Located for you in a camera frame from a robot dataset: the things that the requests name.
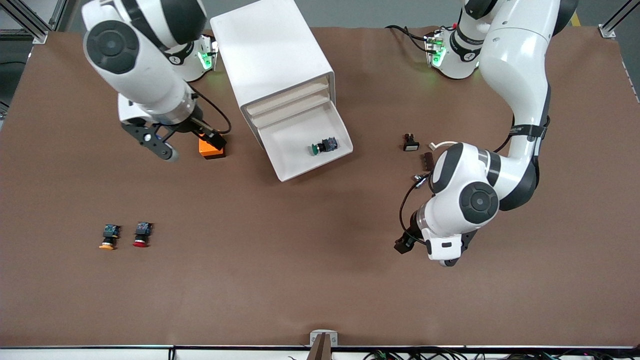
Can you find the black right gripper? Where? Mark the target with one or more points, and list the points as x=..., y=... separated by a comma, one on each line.
x=195, y=124

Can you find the small brown block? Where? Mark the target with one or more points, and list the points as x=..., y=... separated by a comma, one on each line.
x=427, y=160

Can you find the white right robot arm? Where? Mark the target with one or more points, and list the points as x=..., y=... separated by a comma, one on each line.
x=140, y=60

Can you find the yellow mushroom push button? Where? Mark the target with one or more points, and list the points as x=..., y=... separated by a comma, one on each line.
x=109, y=237

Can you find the silver metal tee fitting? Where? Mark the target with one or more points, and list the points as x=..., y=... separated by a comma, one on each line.
x=419, y=179

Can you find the green mushroom push button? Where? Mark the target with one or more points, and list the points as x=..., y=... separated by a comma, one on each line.
x=324, y=146

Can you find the aluminium frame post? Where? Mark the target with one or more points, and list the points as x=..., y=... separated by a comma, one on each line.
x=617, y=22
x=30, y=20

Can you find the black white rectangular switch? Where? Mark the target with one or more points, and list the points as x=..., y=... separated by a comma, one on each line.
x=411, y=143

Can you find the orange push-button enclosure box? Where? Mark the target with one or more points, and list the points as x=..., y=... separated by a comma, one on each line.
x=207, y=150

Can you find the white table edge rail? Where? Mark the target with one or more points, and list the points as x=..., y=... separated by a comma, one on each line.
x=100, y=354

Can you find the red mushroom push button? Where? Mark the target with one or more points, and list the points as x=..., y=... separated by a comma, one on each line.
x=141, y=235

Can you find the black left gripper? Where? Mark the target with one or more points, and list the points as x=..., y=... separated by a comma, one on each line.
x=413, y=229

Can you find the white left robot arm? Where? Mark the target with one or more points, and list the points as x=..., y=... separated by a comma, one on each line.
x=510, y=100

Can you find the white curved plastic bracket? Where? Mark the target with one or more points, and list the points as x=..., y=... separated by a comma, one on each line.
x=440, y=145

